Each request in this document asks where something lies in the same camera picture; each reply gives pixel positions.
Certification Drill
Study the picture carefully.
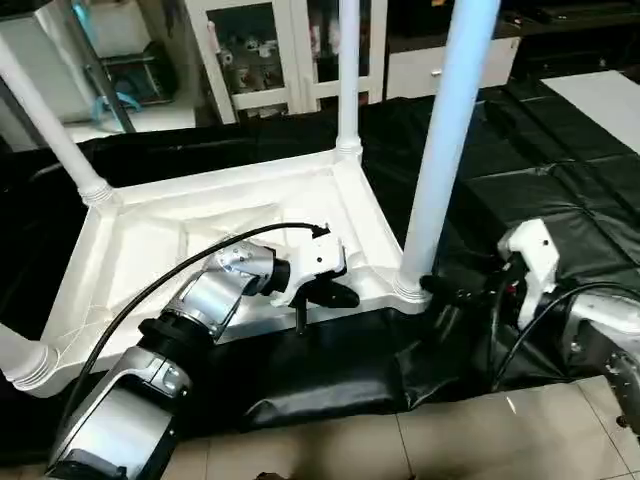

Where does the white glass door cabinet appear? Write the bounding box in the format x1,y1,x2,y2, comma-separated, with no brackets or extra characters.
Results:
184,0,389,123

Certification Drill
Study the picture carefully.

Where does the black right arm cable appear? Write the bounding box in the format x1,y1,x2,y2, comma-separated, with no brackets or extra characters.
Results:
484,280,640,393

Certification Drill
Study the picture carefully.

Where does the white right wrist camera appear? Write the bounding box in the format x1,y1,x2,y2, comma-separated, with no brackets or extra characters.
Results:
496,218,561,331

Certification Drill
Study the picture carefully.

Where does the white drawer unit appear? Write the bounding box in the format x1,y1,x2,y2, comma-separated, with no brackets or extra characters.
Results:
384,32,523,103

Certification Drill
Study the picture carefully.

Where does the white plastic table leg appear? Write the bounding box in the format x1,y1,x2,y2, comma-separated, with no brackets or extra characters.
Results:
0,38,119,207
393,0,501,303
334,0,365,167
0,322,63,393

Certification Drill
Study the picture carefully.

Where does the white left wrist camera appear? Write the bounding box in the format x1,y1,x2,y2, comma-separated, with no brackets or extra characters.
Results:
268,234,349,309

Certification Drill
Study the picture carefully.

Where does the black table mat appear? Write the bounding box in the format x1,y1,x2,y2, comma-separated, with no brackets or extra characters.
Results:
0,78,640,466

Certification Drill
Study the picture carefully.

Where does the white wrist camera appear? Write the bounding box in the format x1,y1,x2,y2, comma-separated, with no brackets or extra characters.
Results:
496,218,561,331
268,234,349,309

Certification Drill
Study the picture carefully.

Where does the white plastic table top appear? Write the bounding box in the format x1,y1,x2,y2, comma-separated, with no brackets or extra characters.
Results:
0,148,443,401

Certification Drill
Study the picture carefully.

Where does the turquoise plastic stand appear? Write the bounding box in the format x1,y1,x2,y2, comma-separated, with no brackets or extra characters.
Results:
88,82,147,117

